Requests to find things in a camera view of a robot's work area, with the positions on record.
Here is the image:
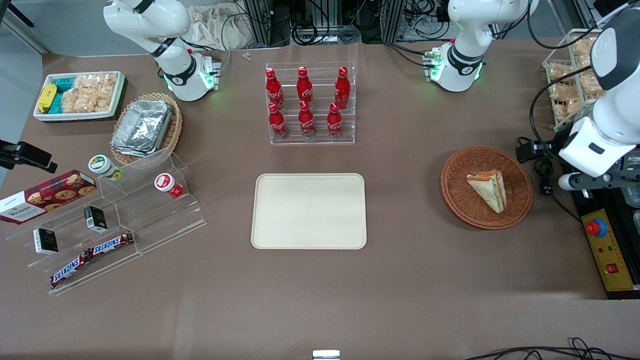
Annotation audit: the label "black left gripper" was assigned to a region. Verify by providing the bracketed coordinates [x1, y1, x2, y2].
[516, 138, 554, 164]

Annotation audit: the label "triangular sandwich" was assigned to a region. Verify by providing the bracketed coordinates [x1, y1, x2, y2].
[466, 170, 507, 214]

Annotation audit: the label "right arm base connector block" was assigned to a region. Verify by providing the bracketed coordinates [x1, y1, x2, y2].
[200, 55, 223, 91]

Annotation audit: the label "round brown wicker basket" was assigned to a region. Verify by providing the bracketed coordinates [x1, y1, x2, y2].
[440, 145, 533, 231]

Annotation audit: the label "beige rectangular serving tray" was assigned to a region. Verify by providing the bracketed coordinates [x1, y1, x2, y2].
[251, 173, 368, 250]

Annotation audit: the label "oval light wicker basket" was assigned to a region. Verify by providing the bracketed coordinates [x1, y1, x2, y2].
[110, 92, 183, 166]

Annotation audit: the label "red emergency stop button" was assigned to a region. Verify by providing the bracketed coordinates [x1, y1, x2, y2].
[585, 218, 608, 239]

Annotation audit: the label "steel insert pan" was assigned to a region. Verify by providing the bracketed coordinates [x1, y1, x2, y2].
[620, 154, 640, 209]

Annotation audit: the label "yellow control panel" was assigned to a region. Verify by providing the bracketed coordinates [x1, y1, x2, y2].
[581, 209, 635, 292]

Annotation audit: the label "red cola bottle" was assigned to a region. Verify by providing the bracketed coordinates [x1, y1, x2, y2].
[268, 102, 289, 140]
[265, 68, 285, 110]
[334, 66, 351, 110]
[327, 102, 344, 139]
[298, 100, 316, 139]
[296, 66, 314, 104]

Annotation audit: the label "clear acrylic bottle rack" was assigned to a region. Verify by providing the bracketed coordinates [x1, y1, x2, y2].
[265, 61, 356, 146]

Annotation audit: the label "white cloth bag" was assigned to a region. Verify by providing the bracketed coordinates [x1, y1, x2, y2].
[187, 4, 261, 51]

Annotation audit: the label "red-lidded white cup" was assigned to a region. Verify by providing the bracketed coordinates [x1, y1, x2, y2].
[154, 172, 185, 200]

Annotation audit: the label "clear acrylic step display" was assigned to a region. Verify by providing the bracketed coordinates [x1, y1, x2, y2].
[5, 147, 208, 296]

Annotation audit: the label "stacked aluminium foil containers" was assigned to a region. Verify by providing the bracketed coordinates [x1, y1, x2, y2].
[110, 99, 174, 157]

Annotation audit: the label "green-lidded white cup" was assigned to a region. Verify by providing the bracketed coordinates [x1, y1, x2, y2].
[88, 154, 124, 182]

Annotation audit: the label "Snickers chocolate bar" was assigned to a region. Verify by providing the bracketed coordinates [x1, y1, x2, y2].
[88, 232, 135, 257]
[49, 251, 94, 290]

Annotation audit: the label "clear bag of crackers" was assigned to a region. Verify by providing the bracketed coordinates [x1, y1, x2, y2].
[76, 89, 115, 114]
[60, 88, 81, 114]
[74, 73, 119, 92]

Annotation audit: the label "small black white box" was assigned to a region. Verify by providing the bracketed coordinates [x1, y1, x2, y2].
[33, 228, 59, 256]
[83, 205, 108, 233]

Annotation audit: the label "white rectangular snack bin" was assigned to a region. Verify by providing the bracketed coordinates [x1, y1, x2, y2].
[33, 71, 126, 123]

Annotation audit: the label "red tartan cookie box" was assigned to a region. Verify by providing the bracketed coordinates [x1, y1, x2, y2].
[0, 170, 97, 225]

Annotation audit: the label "yellow snack packet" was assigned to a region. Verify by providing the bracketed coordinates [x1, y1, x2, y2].
[37, 83, 58, 114]

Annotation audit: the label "black tripod leg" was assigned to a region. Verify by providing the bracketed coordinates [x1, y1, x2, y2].
[0, 0, 36, 29]

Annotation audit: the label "black power cable with plug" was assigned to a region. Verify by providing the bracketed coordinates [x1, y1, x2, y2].
[532, 159, 584, 224]

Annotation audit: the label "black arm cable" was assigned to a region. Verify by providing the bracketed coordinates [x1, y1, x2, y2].
[527, 64, 609, 147]

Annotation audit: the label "white wire rack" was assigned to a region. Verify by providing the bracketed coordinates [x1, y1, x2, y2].
[542, 28, 608, 134]

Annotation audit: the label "black floor cables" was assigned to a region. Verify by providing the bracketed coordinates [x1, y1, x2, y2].
[465, 337, 640, 360]

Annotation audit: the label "background cable bundle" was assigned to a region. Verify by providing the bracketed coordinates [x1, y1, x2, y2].
[290, 0, 362, 46]

